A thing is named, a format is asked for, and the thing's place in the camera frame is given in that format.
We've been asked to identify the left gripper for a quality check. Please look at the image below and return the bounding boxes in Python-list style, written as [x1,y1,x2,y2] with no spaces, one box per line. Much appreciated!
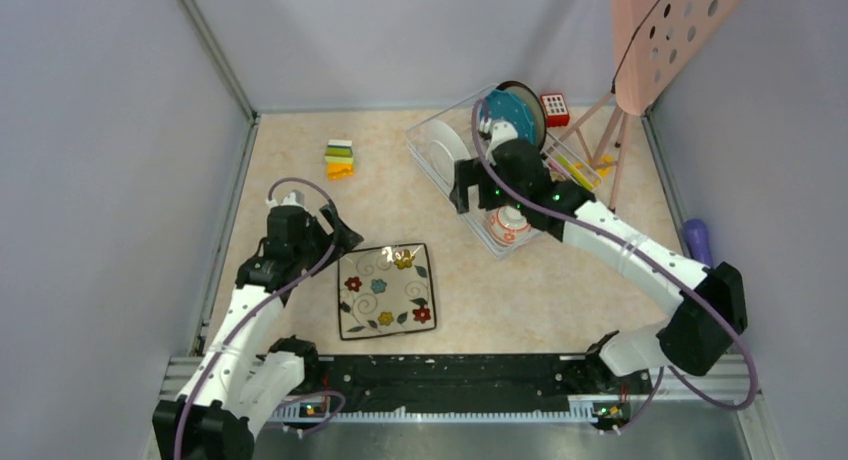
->
[294,204,363,276]

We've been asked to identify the red-rimmed cream round plate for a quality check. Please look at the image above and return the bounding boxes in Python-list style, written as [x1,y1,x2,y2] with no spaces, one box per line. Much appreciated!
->
[497,80,547,151]

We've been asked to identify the orange patterned white bowl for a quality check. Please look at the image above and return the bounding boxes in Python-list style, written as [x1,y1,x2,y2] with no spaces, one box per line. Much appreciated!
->
[488,206,532,247]

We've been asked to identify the round white plate red lettering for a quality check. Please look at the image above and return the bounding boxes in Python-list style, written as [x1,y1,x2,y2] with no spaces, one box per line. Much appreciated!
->
[424,119,471,187]

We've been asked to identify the square floral ceramic plate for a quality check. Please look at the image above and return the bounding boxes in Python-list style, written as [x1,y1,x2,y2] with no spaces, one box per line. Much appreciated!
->
[336,243,438,341]

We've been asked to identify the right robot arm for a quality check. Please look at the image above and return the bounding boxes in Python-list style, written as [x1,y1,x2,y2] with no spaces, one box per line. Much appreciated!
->
[450,139,747,392]

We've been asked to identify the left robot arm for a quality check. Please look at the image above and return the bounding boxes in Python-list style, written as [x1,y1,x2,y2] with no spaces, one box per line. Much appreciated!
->
[152,198,363,459]

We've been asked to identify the pink green toy brick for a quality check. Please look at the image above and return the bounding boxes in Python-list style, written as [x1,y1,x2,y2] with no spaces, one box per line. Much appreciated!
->
[547,155,601,192]

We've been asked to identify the red toy calculator block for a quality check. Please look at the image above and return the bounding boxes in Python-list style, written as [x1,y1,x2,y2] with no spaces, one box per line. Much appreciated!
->
[540,92,571,128]

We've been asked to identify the pink tripod stand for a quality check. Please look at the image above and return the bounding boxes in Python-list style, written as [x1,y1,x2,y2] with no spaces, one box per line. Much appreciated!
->
[557,87,630,212]

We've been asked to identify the yellow toy block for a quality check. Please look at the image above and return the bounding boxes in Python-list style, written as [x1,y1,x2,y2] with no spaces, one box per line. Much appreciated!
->
[593,159,618,178]

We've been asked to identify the stacked colourful toy blocks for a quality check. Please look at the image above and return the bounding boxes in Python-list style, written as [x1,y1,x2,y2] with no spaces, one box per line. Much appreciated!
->
[324,139,355,180]

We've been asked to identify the pink perforated board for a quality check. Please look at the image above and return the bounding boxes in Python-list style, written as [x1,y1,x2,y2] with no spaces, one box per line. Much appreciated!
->
[610,0,743,115]

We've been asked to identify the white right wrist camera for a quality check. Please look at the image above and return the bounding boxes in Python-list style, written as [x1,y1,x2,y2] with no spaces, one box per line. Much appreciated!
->
[478,118,519,156]

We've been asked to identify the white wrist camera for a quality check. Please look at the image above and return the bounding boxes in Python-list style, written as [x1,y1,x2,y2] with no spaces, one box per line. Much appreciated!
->
[478,118,519,156]
[265,189,306,210]

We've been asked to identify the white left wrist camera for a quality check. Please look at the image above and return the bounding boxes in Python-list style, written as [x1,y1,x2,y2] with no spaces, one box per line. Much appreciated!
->
[265,189,306,210]

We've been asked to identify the white wire dish rack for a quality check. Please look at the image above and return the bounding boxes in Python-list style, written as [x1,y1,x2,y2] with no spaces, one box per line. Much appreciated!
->
[405,81,596,259]

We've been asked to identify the purple handle tool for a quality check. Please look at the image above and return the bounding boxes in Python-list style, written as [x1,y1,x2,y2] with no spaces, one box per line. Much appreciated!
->
[682,219,715,268]

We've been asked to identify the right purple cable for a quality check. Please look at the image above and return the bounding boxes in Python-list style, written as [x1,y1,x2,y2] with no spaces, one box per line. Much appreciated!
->
[470,97,760,435]

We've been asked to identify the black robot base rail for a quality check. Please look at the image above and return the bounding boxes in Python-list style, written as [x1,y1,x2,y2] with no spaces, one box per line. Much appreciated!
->
[294,353,653,396]

